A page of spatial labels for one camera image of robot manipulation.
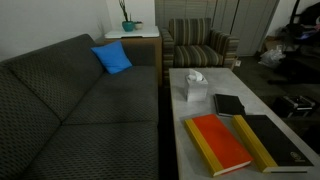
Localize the black and yellow book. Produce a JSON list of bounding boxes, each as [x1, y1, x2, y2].
[[231, 114, 315, 174]]

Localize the white tissue box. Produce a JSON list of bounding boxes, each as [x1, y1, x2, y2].
[[184, 69, 209, 103]]

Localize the striped armchair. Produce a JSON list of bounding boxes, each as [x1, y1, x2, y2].
[[159, 17, 240, 88]]

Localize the blue cushion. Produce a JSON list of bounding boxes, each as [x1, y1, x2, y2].
[[90, 40, 133, 75]]

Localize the small white plant pot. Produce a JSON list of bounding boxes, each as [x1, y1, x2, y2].
[[133, 20, 144, 31]]

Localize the small black notebook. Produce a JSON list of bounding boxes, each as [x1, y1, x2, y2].
[[213, 93, 247, 118]]

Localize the teal potted plant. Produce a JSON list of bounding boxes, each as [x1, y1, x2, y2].
[[118, 0, 136, 33]]

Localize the dark grey patterned sofa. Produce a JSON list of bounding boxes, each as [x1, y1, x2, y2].
[[0, 33, 164, 180]]

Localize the window blinds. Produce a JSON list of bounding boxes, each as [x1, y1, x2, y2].
[[154, 0, 218, 29]]

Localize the grey folding closet doors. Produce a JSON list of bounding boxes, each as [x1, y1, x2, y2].
[[213, 0, 281, 57]]

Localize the white plastic bag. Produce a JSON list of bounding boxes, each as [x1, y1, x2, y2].
[[258, 48, 287, 69]]

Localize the brown cardboard box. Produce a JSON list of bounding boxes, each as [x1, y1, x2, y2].
[[263, 35, 284, 53]]

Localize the black equipment stand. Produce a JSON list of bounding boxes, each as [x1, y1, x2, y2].
[[268, 0, 320, 85]]

